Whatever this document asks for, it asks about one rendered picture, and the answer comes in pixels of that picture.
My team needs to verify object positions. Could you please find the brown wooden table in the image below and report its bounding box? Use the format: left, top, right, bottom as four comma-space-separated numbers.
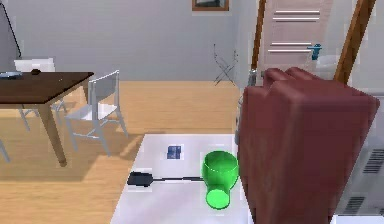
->
0, 71, 96, 168

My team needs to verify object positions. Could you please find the brown framed picture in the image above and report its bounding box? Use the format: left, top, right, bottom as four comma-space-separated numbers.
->
191, 0, 230, 12

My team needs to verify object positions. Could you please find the grey plate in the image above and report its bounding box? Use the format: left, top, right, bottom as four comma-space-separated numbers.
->
0, 70, 25, 80

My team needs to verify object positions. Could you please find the white cabinet with vents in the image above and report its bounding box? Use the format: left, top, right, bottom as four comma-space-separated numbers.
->
333, 89, 384, 217

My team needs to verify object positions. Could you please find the white chair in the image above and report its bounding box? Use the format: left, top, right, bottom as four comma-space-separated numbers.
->
13, 58, 68, 133
64, 69, 130, 158

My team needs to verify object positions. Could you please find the black spatula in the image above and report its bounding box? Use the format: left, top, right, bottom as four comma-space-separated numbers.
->
126, 170, 205, 188

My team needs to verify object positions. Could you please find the pale pink room door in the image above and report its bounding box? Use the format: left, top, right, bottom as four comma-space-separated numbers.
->
257, 0, 335, 80

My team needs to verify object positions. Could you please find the black floor lamp pole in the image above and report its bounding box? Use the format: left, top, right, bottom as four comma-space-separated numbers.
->
0, 2, 23, 60

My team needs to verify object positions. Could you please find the white table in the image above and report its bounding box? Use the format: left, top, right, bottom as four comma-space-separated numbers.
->
109, 133, 255, 224

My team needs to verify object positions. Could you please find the blue door handle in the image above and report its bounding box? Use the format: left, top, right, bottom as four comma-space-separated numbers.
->
306, 43, 323, 61

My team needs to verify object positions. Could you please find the brown door frame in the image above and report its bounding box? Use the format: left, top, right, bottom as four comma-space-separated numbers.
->
250, 0, 378, 84

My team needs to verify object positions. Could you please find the green glass vase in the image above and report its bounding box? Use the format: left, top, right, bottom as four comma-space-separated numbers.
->
200, 150, 240, 211

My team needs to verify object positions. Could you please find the thin grey folding rack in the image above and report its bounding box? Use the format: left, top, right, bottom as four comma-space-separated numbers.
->
212, 43, 239, 87

